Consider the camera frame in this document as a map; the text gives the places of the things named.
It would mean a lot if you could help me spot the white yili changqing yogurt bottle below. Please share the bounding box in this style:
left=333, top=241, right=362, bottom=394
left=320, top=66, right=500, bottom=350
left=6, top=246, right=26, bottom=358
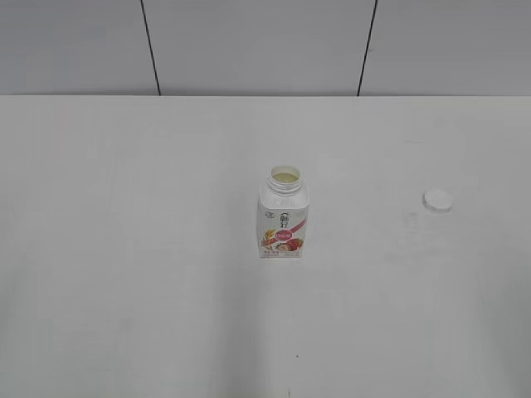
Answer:
left=256, top=166, right=309, bottom=258

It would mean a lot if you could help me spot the white ribbed bottle cap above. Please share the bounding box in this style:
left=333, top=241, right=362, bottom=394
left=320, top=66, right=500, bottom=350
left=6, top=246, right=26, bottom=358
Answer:
left=422, top=188, right=452, bottom=213

